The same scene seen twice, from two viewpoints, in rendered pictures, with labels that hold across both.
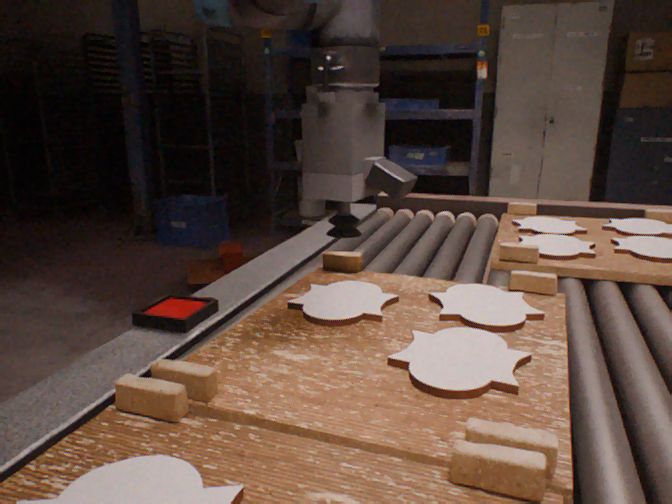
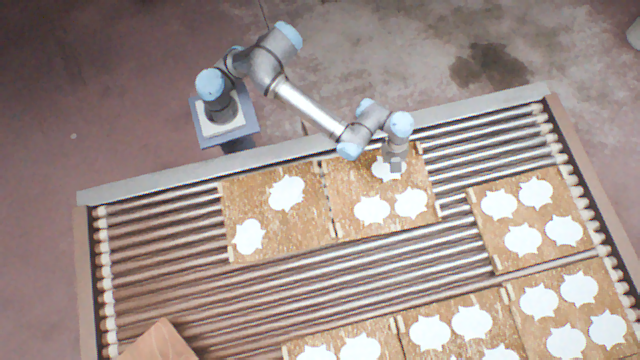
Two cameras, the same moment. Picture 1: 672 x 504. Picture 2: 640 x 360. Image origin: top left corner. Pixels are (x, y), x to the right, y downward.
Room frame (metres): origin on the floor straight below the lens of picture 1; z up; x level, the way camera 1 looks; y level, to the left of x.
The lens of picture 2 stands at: (0.10, -0.45, 2.60)
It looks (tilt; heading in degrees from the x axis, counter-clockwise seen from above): 69 degrees down; 61
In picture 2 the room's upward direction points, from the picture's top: 4 degrees counter-clockwise
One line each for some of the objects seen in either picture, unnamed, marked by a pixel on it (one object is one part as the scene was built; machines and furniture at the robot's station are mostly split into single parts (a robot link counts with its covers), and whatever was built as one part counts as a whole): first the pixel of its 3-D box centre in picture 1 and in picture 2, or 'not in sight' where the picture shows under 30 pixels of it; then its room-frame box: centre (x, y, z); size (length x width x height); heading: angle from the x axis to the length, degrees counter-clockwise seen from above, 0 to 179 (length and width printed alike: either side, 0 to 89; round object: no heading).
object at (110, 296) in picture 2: not in sight; (347, 238); (0.35, -0.15, 0.90); 1.95 x 0.05 x 0.05; 161
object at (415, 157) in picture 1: (420, 155); not in sight; (5.00, -0.78, 0.72); 0.50 x 0.38 x 0.16; 68
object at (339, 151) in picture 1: (361, 144); (394, 153); (0.63, -0.03, 1.13); 0.12 x 0.09 x 0.16; 62
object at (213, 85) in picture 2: not in sight; (213, 88); (0.22, 0.63, 1.06); 0.13 x 0.12 x 0.14; 24
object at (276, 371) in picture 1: (394, 338); (379, 190); (0.57, -0.07, 0.93); 0.41 x 0.35 x 0.02; 159
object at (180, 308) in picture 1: (176, 313); not in sight; (0.66, 0.20, 0.92); 0.06 x 0.06 x 0.01; 71
